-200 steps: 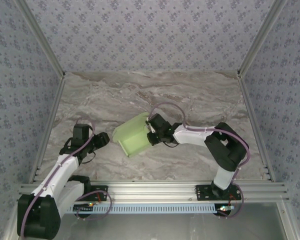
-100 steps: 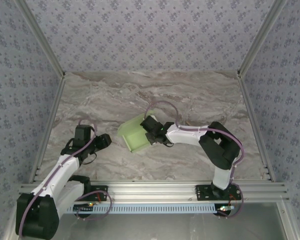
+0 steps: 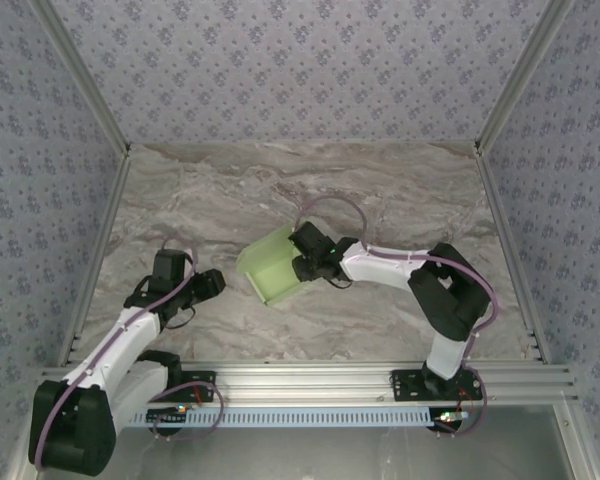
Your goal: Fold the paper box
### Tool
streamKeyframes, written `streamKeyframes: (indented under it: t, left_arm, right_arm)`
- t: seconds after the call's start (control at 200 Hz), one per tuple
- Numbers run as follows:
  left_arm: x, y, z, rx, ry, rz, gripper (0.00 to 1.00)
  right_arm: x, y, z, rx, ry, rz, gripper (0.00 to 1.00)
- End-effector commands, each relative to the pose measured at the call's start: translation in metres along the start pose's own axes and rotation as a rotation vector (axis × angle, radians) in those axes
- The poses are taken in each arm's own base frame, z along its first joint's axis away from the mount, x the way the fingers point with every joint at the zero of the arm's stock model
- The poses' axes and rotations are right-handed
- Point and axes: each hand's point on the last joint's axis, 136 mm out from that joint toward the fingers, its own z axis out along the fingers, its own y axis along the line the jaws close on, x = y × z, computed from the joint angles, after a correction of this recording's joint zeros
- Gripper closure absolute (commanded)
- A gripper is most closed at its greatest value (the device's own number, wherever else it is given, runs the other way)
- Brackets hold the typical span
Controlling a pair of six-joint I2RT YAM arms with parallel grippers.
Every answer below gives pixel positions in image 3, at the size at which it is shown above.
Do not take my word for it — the light green paper box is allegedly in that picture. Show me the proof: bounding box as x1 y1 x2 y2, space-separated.
235 223 311 306

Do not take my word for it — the small left circuit board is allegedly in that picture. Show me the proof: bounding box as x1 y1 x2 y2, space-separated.
147 405 190 426

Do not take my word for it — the small circuit board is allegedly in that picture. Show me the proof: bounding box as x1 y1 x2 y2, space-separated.
429 409 469 432
147 405 190 426

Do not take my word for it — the grey metal panel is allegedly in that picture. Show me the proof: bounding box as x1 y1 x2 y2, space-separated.
9 405 596 480

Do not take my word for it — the small right circuit board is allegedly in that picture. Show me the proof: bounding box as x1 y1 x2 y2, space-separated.
429 409 469 432

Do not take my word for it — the thin black left wrist cable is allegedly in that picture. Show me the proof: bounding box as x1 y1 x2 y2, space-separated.
164 304 197 331

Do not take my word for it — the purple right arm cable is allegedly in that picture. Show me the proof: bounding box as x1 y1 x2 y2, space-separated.
294 195 505 374

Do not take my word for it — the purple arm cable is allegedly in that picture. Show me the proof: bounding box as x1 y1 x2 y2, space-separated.
29 238 201 471
294 195 505 374

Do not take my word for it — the aluminium frame rail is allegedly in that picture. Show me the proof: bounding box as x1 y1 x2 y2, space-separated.
477 149 551 364
59 149 131 369

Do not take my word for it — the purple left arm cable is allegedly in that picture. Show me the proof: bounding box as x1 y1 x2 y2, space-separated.
29 238 201 471

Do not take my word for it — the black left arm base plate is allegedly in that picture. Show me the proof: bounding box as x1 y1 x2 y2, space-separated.
149 369 217 404

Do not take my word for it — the wide aluminium frame beam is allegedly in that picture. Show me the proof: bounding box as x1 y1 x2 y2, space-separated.
34 363 579 404

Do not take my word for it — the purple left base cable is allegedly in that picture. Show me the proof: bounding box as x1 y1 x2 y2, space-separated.
144 382 225 444

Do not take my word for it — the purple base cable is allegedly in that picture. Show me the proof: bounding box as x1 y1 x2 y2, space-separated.
144 382 225 444
432 367 490 439

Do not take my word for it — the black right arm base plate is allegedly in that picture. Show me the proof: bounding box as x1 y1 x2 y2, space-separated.
390 368 484 403

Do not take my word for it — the light blue slotted cable duct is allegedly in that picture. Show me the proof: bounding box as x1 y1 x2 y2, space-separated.
124 407 566 429

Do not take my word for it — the aluminium frame post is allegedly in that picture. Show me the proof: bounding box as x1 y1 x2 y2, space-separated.
29 0 132 154
473 0 576 154

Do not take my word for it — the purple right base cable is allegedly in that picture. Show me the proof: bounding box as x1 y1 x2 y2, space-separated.
432 367 490 439

